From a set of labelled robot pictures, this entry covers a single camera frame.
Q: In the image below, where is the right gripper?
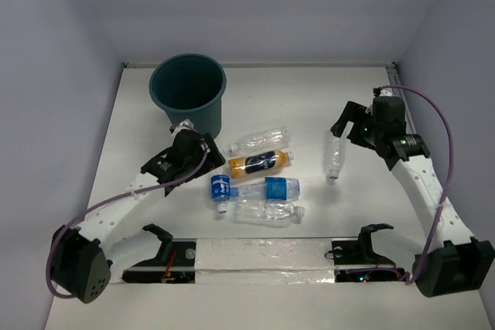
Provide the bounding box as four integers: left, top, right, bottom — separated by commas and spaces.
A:
331, 100, 383, 150

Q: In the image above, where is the clear bottle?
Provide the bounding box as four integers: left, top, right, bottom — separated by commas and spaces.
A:
227, 126, 292, 155
234, 199, 306, 228
324, 130, 346, 184

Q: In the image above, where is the crushed bottle blue label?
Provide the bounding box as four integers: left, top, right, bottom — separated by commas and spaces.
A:
210, 170, 238, 219

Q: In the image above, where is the blue label water bottle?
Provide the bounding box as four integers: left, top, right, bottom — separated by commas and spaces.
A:
230, 177, 301, 202

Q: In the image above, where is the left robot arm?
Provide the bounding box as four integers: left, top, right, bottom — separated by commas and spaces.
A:
45, 128, 225, 304

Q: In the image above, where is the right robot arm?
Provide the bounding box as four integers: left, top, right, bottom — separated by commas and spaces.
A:
330, 96, 494, 298

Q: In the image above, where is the dark green plastic bin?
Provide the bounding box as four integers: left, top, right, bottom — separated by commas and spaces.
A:
148, 53, 227, 138

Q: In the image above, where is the orange drink bottle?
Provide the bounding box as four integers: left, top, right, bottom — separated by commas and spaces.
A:
228, 150, 294, 179

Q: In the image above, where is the clear bottle front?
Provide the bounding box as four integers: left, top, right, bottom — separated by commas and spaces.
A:
234, 199, 306, 228

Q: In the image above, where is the silver tape strip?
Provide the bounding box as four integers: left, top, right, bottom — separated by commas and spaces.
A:
194, 238, 335, 285

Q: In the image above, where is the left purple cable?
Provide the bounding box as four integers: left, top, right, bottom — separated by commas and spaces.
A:
45, 148, 208, 300

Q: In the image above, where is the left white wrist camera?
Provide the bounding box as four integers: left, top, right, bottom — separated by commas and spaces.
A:
169, 119, 196, 135

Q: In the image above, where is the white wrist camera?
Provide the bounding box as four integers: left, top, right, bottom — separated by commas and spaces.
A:
373, 87, 394, 98
169, 119, 196, 135

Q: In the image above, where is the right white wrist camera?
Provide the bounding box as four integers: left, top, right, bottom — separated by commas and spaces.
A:
373, 87, 394, 98

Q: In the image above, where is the aluminium rail right edge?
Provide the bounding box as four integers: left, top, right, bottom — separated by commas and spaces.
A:
386, 66, 418, 134

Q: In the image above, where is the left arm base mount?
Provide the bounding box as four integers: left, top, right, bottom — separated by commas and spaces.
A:
122, 224, 196, 284

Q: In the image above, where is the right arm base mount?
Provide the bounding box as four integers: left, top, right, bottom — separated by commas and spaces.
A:
324, 223, 405, 284

